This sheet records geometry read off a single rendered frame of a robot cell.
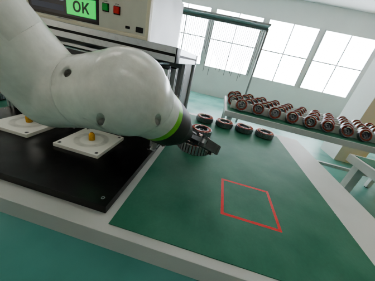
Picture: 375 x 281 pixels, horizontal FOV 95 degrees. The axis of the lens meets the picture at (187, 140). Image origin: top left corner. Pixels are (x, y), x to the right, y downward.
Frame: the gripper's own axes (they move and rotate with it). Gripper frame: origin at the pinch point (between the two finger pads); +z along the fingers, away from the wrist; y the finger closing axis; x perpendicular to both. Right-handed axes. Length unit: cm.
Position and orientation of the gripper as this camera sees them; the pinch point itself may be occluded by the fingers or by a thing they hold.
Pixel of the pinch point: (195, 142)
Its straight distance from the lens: 55.1
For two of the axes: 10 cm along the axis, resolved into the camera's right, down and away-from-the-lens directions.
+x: 4.1, -9.1, 0.6
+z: 2.9, 1.9, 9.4
